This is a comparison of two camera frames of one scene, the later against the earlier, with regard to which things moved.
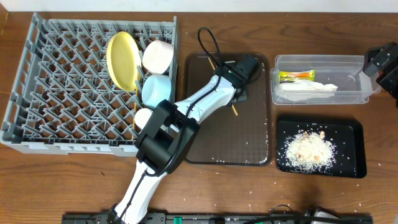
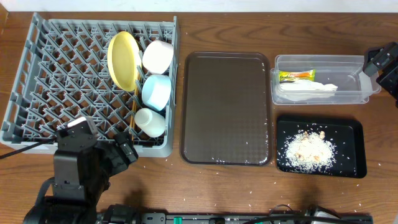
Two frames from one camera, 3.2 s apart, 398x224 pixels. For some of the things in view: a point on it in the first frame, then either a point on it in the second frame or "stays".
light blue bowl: x=155 y=89 stays
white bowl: x=157 y=56 stays
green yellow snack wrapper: x=308 y=75 stays
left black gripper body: x=240 y=94 → x=112 y=152
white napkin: x=304 y=90 stays
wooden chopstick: x=214 y=68 → x=136 y=102
